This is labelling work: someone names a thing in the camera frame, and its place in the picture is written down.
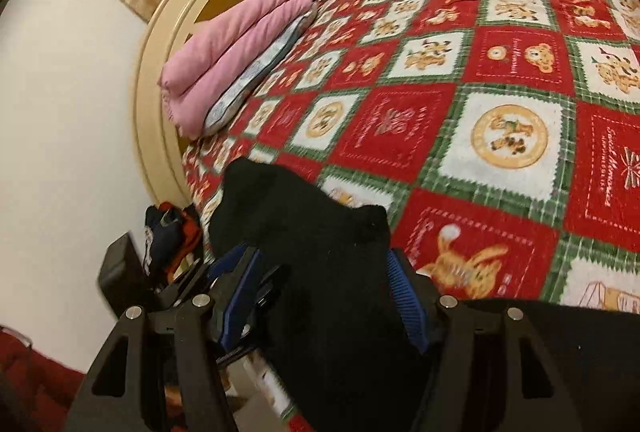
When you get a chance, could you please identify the pink folded blanket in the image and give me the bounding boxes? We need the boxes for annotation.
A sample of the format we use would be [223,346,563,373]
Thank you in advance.
[158,0,314,139]

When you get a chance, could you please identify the grey patterned pillow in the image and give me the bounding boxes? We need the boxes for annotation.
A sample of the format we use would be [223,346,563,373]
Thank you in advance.
[202,4,318,137]

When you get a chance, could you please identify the clothes pile beside bed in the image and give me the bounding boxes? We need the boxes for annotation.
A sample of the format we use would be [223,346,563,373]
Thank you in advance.
[142,202,203,289]

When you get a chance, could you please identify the cream round headboard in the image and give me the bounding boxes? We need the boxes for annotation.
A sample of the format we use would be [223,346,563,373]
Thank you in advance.
[131,0,242,207]

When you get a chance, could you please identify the red sleeve left forearm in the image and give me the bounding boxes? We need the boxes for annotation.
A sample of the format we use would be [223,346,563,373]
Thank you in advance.
[1,326,85,431]

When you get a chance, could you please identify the red patterned bedspread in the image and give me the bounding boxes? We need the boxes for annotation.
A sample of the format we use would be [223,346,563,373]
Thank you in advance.
[182,0,640,432]

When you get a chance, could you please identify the black pants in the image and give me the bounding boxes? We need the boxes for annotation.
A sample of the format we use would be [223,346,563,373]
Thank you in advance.
[208,158,639,431]

